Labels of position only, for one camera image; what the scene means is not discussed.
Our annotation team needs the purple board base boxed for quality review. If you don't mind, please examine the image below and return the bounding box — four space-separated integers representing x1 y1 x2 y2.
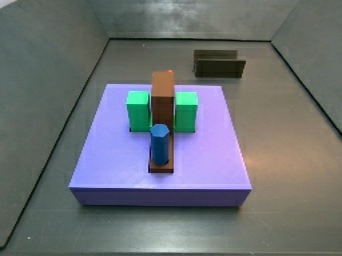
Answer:
69 84 251 206

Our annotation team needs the blue hexagonal peg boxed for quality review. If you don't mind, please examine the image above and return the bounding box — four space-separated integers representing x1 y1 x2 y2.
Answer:
149 124 169 166

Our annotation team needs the brown L-shaped block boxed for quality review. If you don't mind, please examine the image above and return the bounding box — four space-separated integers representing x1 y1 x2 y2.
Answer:
148 71 175 173

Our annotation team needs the right green block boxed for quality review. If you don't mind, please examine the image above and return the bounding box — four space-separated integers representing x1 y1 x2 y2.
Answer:
175 92 197 133

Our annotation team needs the green block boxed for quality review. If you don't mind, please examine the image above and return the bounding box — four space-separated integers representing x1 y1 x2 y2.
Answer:
175 92 197 133
125 91 151 132

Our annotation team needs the left green block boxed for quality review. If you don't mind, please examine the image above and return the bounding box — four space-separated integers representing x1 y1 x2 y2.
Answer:
125 91 151 132

